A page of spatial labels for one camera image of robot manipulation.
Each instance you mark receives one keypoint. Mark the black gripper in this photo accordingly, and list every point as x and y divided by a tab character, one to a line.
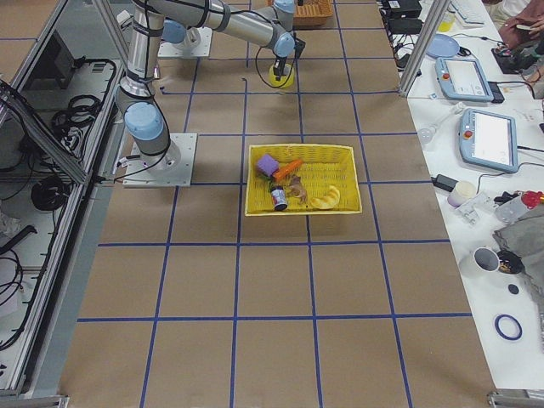
279	63

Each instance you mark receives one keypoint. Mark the yellow tape roll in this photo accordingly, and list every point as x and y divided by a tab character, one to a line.
284	80

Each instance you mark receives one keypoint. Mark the brown wicker basket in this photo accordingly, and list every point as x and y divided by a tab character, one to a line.
312	13

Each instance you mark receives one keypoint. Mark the purple foam cube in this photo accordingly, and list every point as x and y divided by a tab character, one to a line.
267	165

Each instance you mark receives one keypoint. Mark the toy carrot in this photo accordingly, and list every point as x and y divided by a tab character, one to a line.
287	169

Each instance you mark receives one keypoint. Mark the yellow plastic basket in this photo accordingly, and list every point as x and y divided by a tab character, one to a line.
324	165

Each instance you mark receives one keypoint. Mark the small brown toy animal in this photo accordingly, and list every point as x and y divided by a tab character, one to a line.
295	189

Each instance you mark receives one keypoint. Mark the small black-capped bottle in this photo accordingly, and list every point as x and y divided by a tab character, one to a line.
278	196

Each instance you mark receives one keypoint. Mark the toy croissant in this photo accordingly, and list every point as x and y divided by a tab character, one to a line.
328	201

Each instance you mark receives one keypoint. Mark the blue plate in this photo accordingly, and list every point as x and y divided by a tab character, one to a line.
443	46

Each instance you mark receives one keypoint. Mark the upper teach pendant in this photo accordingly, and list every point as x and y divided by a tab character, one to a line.
462	79

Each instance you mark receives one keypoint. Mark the teach pendant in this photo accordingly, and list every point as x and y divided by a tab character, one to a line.
462	79
488	140

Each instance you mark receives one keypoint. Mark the black power adapter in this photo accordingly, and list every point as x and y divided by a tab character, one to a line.
444	183

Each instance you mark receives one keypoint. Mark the lower teach pendant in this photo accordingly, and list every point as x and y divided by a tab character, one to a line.
488	140

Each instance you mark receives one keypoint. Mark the white purple cup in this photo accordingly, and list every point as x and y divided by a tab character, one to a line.
461	193

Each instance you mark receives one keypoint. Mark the white mug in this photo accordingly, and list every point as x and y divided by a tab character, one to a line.
480	262

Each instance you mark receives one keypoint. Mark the grey cloth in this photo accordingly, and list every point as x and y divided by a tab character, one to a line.
521	250

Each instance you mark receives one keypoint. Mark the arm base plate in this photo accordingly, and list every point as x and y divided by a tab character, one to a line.
174	169
179	43

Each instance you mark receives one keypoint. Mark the aluminium frame post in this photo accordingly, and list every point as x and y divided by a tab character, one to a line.
429	28

